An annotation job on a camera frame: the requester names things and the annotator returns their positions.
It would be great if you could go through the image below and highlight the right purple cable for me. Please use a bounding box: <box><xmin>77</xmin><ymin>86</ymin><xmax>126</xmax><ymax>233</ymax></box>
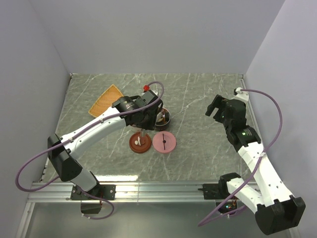
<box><xmin>198</xmin><ymin>88</ymin><xmax>283</xmax><ymax>227</ymax></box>

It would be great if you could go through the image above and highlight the woven bamboo tray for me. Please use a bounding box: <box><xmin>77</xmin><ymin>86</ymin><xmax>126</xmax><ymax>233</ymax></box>
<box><xmin>89</xmin><ymin>84</ymin><xmax>123</xmax><ymax>118</ymax></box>

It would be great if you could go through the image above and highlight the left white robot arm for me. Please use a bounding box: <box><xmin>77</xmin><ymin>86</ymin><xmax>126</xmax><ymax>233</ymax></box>
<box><xmin>48</xmin><ymin>90</ymin><xmax>163</xmax><ymax>199</ymax></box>

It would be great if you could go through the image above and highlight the aluminium rail frame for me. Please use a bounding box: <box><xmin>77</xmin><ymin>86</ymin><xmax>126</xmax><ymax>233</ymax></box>
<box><xmin>16</xmin><ymin>180</ymin><xmax>300</xmax><ymax>238</ymax></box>

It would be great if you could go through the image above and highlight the pink round lid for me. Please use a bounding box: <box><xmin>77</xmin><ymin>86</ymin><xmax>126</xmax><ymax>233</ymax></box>
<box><xmin>152</xmin><ymin>131</ymin><xmax>176</xmax><ymax>154</ymax></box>

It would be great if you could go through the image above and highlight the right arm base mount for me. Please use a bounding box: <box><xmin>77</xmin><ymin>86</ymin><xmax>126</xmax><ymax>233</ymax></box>
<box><xmin>198</xmin><ymin>183</ymin><xmax>243</xmax><ymax>216</ymax></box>

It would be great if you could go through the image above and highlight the dark steel lunch tin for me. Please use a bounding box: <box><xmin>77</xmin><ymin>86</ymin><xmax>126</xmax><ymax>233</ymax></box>
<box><xmin>155</xmin><ymin>108</ymin><xmax>171</xmax><ymax>131</ymax></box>

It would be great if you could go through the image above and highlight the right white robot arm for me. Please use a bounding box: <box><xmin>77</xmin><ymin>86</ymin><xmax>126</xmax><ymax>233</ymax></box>
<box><xmin>205</xmin><ymin>92</ymin><xmax>306</xmax><ymax>235</ymax></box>

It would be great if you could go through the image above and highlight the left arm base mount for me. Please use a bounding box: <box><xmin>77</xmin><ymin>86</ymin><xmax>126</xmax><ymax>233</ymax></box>
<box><xmin>70</xmin><ymin>184</ymin><xmax>116</xmax><ymax>220</ymax></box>

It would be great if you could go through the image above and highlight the brown round lid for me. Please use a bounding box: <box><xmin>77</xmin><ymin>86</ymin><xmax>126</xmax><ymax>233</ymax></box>
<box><xmin>129</xmin><ymin>132</ymin><xmax>152</xmax><ymax>154</ymax></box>

